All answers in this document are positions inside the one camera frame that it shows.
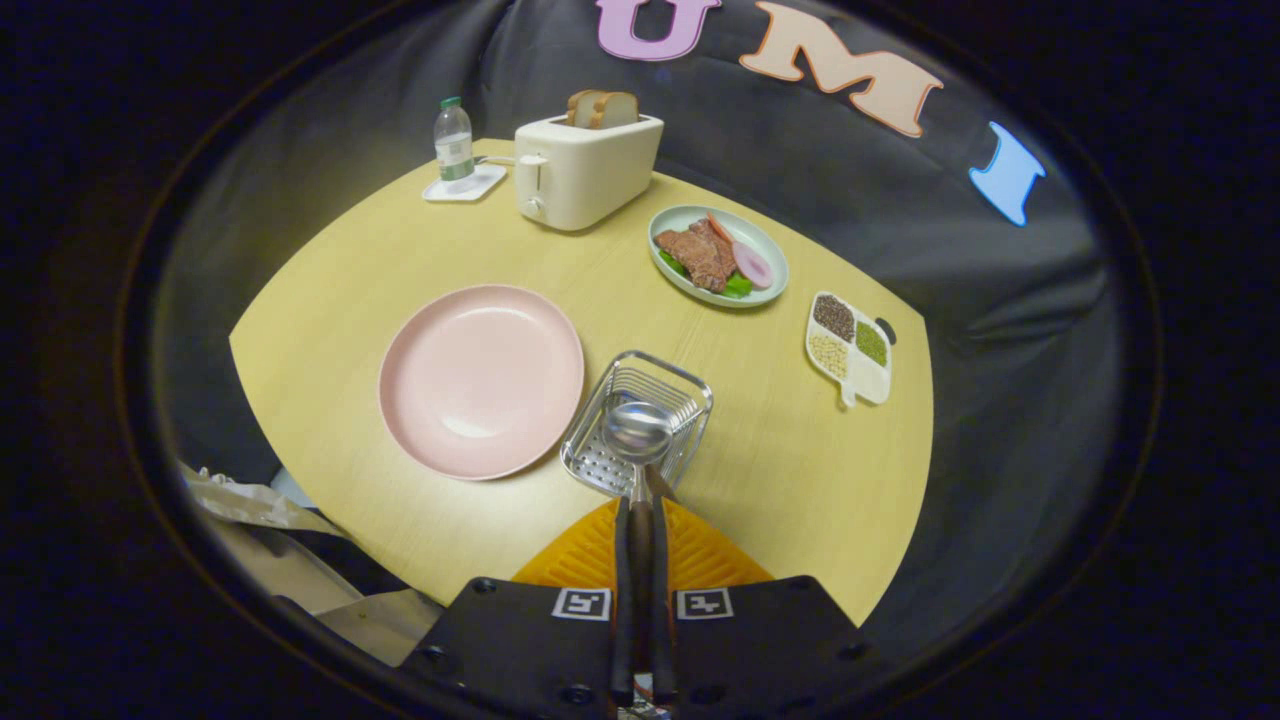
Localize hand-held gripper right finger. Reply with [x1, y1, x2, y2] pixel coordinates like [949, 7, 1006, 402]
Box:
[648, 495, 881, 720]

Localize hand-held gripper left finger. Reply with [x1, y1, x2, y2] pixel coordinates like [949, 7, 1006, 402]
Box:
[400, 495, 638, 720]

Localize metal spoon wooden handle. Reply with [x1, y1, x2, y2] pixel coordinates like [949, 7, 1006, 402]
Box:
[601, 401, 677, 701]

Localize pink round plate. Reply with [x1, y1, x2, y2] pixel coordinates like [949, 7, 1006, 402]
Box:
[378, 284, 586, 482]

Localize pale bean heap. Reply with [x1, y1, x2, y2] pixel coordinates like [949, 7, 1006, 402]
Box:
[808, 333, 851, 381]

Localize white divided dish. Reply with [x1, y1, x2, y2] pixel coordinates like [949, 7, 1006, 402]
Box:
[805, 290, 893, 409]

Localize green lettuce leaf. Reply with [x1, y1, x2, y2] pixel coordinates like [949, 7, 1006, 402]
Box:
[658, 250, 753, 299]

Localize dark grain heap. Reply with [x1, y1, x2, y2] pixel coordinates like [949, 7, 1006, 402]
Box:
[812, 294, 857, 343]

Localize pink ham slice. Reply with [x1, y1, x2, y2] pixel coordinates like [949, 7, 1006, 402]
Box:
[732, 241, 774, 290]

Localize brown meat slices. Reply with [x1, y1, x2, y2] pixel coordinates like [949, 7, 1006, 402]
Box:
[655, 220, 738, 294]

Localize pale green oval plate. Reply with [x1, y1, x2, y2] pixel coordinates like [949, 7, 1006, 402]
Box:
[647, 205, 790, 309]

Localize cream white toaster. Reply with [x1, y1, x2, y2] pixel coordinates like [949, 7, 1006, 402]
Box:
[514, 113, 665, 233]

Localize white square coaster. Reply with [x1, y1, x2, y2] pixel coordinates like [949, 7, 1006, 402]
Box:
[421, 164, 508, 204]

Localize clear plastic water bottle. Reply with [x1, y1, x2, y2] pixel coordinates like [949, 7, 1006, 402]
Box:
[433, 96, 476, 183]

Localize metal wire basket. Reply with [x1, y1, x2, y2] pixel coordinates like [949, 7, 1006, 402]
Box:
[560, 350, 715, 499]

